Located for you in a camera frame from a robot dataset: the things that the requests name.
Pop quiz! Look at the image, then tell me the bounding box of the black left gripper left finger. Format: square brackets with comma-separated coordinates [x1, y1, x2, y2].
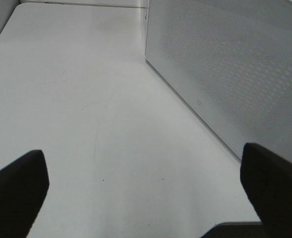
[0, 150, 50, 238]

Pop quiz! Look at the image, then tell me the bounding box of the white microwave door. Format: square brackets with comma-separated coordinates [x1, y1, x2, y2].
[145, 0, 292, 163]

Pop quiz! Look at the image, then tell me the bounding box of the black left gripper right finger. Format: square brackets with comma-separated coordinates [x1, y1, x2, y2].
[240, 143, 292, 238]

